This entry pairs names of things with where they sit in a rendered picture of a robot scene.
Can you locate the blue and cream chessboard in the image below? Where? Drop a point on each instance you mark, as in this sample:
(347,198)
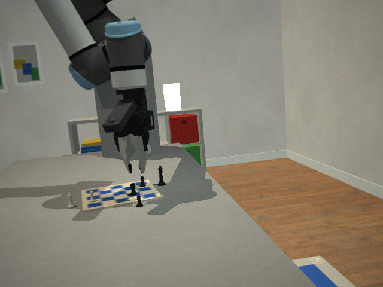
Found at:
(118,195)

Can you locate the white pawn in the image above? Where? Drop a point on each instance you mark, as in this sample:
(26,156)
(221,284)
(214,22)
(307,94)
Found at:
(92,199)

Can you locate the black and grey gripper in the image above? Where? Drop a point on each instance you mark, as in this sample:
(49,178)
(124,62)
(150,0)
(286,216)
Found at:
(139,125)

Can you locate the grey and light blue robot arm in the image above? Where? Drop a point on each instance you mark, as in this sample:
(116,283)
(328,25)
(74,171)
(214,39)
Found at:
(122,59)

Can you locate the white bishop chess piece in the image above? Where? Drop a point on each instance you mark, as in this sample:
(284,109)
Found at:
(71,205)

